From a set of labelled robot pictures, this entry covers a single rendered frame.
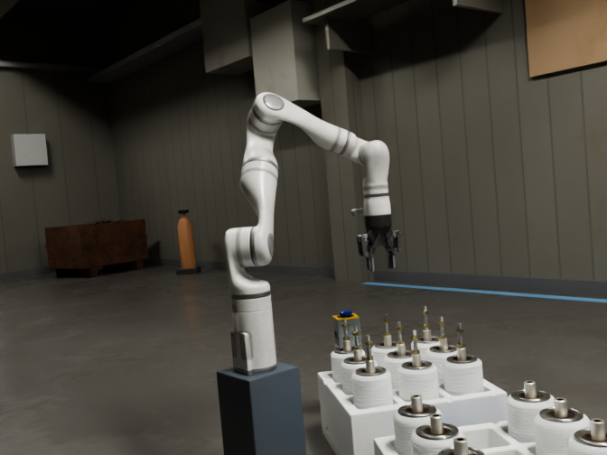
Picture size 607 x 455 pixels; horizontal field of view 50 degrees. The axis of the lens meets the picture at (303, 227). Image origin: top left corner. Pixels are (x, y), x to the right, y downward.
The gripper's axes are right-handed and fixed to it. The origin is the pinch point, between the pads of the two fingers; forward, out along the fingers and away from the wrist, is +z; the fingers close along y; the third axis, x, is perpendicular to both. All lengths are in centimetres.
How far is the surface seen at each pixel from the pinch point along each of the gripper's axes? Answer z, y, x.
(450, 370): 24.5, -0.4, -27.0
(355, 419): 31.2, -26.8, -24.5
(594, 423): 20, -14, -80
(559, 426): 23, -12, -71
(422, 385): 26.5, -9.0, -26.8
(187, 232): 6, 94, 487
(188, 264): 39, 92, 488
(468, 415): 34.2, -0.5, -32.6
